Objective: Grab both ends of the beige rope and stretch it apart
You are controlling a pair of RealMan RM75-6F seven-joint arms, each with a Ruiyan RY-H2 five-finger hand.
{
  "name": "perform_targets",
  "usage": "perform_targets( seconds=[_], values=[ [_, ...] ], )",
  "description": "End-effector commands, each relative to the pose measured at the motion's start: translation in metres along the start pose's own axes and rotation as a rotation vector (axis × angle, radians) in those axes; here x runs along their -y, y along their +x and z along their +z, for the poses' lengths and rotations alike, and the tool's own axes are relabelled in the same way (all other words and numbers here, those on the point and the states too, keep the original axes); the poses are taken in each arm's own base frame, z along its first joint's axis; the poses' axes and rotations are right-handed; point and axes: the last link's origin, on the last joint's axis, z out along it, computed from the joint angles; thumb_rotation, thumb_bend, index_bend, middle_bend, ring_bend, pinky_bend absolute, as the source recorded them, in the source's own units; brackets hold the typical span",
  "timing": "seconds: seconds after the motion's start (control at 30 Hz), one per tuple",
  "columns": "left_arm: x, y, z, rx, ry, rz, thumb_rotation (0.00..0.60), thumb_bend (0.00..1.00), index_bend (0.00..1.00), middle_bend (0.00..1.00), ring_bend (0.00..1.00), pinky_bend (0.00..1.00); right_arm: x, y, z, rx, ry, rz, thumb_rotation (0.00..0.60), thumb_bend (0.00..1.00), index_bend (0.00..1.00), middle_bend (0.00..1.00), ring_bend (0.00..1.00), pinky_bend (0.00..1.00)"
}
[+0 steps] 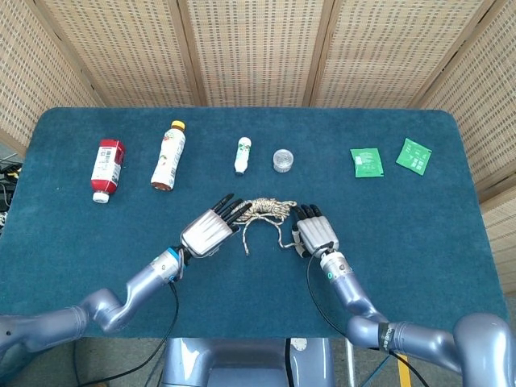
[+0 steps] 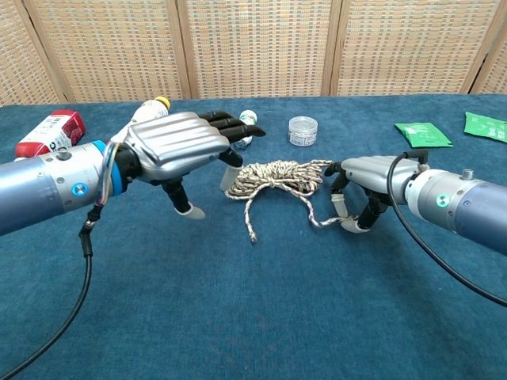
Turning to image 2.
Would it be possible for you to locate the beige speckled braided rope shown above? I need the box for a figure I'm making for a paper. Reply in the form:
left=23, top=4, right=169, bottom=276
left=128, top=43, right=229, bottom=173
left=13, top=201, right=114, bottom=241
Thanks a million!
left=224, top=158, right=360, bottom=243

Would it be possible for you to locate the woven rattan screen panel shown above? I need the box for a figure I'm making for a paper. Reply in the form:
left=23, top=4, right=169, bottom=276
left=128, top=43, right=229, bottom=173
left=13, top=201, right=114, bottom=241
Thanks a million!
left=471, top=0, right=507, bottom=95
left=330, top=0, right=502, bottom=97
left=0, top=0, right=68, bottom=107
left=176, top=0, right=344, bottom=100
left=23, top=0, right=193, bottom=103

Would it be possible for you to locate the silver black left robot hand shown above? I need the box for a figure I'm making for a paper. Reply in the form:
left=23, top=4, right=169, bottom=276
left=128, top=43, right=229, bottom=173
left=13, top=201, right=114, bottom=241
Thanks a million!
left=116, top=110, right=267, bottom=221

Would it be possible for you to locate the blue velvet tablecloth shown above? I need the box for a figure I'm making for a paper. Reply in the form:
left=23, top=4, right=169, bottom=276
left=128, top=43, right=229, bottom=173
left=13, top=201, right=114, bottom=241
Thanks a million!
left=0, top=93, right=507, bottom=380

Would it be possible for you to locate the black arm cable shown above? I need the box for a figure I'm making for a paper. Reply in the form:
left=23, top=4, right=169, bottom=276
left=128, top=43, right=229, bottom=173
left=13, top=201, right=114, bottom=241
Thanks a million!
left=387, top=149, right=507, bottom=308
left=0, top=142, right=120, bottom=380

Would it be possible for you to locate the red juice bottle white cap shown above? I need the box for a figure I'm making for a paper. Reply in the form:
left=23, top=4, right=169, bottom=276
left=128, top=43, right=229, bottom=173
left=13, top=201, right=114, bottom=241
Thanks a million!
left=14, top=109, right=87, bottom=159

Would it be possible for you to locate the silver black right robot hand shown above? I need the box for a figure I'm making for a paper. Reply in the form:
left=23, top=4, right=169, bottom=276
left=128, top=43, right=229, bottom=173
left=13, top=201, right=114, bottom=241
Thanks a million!
left=324, top=149, right=429, bottom=234

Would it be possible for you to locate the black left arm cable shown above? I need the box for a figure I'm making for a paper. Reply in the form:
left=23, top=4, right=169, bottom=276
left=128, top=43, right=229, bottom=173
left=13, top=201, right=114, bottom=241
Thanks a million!
left=0, top=142, right=120, bottom=380

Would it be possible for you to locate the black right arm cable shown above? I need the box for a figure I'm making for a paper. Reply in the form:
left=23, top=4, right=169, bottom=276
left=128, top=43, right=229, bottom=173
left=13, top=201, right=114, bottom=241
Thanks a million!
left=387, top=149, right=507, bottom=308

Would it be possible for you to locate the clear round plastic jar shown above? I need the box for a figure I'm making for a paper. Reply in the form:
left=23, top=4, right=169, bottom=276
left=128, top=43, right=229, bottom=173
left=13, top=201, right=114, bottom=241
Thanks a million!
left=288, top=116, right=319, bottom=148

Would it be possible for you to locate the green foil packet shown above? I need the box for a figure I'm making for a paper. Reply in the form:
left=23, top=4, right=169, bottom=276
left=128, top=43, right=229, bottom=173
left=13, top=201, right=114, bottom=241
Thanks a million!
left=393, top=121, right=454, bottom=149
left=463, top=111, right=507, bottom=144

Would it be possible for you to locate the small white bottle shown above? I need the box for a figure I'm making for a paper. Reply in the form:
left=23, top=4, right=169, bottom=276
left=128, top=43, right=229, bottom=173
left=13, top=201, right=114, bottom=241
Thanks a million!
left=231, top=109, right=258, bottom=150

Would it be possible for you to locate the white labelled bottle yellow cap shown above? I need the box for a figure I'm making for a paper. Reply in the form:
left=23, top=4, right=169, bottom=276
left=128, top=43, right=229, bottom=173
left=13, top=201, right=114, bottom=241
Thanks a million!
left=110, top=96, right=172, bottom=143

